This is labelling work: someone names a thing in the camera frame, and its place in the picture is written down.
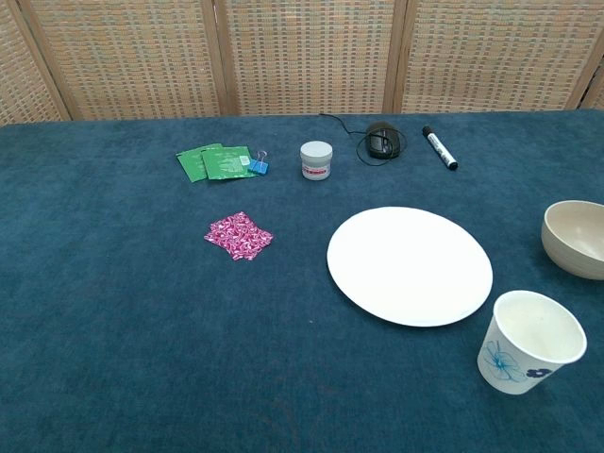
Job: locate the small white plastic jar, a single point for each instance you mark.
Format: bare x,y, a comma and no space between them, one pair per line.
316,161

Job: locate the woven rattan folding screen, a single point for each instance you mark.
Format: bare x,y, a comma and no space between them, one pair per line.
302,56

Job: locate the blue table cloth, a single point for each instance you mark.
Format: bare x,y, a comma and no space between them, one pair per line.
141,307

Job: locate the blue binder clip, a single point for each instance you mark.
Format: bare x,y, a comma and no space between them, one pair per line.
258,165

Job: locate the white round plate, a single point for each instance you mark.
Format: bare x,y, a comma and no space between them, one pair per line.
409,266

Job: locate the black marker pen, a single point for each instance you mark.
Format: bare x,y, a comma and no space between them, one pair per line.
440,147

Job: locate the paper cup with blue flowers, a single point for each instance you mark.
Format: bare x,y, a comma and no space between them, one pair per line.
528,358

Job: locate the black computer mouse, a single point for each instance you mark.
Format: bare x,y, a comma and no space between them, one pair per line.
383,140

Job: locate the beige bowl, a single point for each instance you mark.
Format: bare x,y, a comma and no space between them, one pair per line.
573,240

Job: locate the green sachet packet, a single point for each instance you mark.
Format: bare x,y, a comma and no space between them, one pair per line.
189,162
225,162

